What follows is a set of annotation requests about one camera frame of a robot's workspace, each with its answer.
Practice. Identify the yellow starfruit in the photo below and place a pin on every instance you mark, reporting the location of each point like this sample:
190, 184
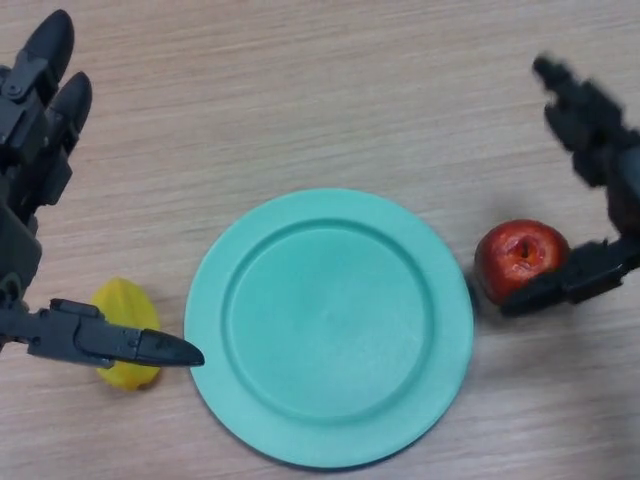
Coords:
127, 310

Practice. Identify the green round plate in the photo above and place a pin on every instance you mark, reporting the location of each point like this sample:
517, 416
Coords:
328, 316

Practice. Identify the red apple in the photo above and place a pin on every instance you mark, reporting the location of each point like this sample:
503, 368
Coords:
517, 257

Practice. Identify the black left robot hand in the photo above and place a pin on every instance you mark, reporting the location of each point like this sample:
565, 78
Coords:
25, 145

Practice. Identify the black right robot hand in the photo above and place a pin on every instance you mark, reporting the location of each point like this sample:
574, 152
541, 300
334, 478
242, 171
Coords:
590, 130

